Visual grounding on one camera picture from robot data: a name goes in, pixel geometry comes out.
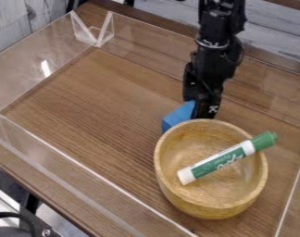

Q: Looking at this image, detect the black cable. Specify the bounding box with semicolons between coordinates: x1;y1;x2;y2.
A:
0;212;36;237

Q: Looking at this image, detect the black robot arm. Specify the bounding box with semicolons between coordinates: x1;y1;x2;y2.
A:
182;0;246;119

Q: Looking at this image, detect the blue foam block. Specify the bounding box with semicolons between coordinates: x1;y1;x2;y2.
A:
161;101;194;132

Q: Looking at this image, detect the clear acrylic tray wall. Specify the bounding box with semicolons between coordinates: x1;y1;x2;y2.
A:
0;5;300;237

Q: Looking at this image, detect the light wooden bowl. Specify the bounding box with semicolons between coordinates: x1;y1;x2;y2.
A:
154;119;269;219

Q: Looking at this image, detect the green and white marker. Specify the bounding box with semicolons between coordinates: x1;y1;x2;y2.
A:
177;131;278;185

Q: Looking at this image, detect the black metal bracket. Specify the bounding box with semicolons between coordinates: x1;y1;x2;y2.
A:
19;208;63;237

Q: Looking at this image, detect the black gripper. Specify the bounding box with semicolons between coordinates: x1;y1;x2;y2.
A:
182;38;243;119

